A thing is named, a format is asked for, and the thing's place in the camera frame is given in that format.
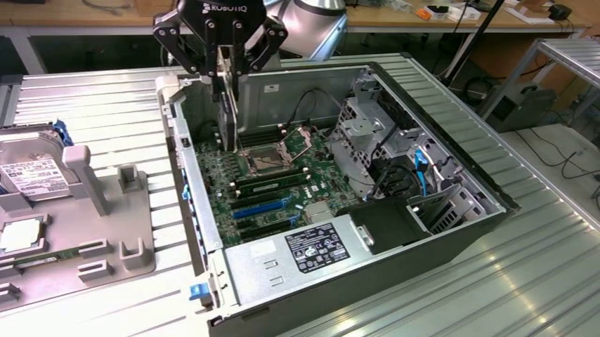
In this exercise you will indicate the blue plastic case latch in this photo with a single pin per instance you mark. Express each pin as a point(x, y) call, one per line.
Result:
point(196, 293)

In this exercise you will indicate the aluminium profile frame table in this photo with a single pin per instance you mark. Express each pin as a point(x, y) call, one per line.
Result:
point(579, 59)

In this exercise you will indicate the tall metal disk bay cage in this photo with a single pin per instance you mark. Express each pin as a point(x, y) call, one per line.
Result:
point(365, 140)

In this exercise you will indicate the RAM slot with white clips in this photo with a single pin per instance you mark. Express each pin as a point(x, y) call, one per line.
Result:
point(282, 176)
point(262, 137)
point(262, 130)

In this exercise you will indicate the green Dell motherboard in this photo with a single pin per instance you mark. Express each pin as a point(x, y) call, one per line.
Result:
point(215, 172)

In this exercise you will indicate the silver finned heat sink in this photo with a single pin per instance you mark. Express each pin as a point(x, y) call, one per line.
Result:
point(321, 211)

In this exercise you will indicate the silver CPU chip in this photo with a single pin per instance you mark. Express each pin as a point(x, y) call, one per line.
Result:
point(19, 237)

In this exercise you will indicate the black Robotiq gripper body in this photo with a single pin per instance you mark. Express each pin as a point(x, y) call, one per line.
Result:
point(224, 15)

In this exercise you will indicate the CPU socket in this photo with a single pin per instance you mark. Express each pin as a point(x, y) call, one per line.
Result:
point(262, 159)

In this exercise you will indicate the black power adapter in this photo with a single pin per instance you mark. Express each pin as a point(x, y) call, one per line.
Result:
point(558, 12)

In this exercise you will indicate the open grey PC case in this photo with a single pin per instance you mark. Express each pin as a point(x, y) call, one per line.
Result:
point(305, 77)

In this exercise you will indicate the black tripod pole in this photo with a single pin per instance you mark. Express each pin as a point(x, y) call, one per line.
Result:
point(477, 35)

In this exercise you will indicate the green RAM stick with labels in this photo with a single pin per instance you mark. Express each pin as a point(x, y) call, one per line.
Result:
point(268, 189)

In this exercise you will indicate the black plastic shroud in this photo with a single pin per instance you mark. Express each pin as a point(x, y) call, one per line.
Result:
point(389, 224)

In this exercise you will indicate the black box device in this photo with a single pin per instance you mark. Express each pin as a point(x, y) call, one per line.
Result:
point(510, 109)

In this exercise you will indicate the silver socket cover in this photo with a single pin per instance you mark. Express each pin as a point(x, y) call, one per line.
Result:
point(303, 131)

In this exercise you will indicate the grey plastic parts rack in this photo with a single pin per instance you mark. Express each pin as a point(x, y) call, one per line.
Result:
point(56, 238)

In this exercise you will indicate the white box with orange label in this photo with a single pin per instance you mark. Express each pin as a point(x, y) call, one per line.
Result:
point(449, 14)

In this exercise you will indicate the low metal disk bay cage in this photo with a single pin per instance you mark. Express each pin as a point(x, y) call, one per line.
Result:
point(449, 210)

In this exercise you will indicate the long black expansion slot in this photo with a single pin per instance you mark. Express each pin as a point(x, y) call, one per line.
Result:
point(259, 224)
point(267, 232)
point(255, 200)

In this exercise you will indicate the green Nvidia graphics card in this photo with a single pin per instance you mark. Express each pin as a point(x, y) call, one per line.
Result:
point(228, 116)

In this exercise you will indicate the silver power supply unit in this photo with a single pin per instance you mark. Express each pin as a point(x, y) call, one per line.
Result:
point(262, 259)

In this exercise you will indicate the silver hard disk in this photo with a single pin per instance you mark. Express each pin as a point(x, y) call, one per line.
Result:
point(28, 168)

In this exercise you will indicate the long wooden desk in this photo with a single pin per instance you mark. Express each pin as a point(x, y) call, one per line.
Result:
point(398, 20)

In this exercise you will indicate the blue expansion slot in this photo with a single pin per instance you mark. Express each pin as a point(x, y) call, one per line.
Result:
point(258, 208)

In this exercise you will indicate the white paper stack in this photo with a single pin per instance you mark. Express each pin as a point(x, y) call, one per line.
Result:
point(529, 17)

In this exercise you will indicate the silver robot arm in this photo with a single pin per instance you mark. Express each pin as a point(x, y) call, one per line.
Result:
point(318, 28)

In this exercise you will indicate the blue plastic disk bracket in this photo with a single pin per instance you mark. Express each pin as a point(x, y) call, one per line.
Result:
point(57, 133)

